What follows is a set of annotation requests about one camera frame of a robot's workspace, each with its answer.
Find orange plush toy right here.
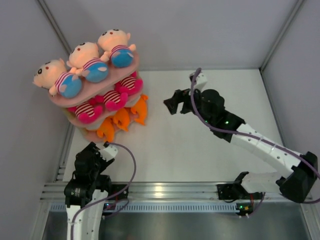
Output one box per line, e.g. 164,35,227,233
130,94,149,126

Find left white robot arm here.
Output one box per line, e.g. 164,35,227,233
64,142,118,240

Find orange plush toy left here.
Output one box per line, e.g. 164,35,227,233
96,117,115,142

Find white pink plush yellow glasses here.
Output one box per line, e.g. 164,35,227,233
67,101,104,124

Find boy plush red dot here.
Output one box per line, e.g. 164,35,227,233
97,29,137,68

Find white pink plush face down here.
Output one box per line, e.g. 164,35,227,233
115,75,144,96

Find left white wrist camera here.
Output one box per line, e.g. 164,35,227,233
99,144,119,161

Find orange plush toy middle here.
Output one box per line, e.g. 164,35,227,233
111,108,131,132

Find purple cable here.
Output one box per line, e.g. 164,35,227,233
69,141,138,240
189,67,320,205

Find boy plush black hair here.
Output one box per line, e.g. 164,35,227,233
32,58,82,99

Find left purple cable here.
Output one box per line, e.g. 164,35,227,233
69,141,138,240

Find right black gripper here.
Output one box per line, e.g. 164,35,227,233
165,84,214,126

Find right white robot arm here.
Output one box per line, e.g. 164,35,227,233
163,89,318,203

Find white slotted cable duct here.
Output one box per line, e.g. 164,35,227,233
49,201,253,214

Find pink two-tier wooden shelf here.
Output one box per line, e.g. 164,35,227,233
49,52,148,143

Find orange plush toy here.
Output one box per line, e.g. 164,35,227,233
130,94,149,126
96,117,115,142
111,108,131,132

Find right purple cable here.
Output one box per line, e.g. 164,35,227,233
189,67,320,205

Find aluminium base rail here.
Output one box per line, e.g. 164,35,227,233
40,181,290,202

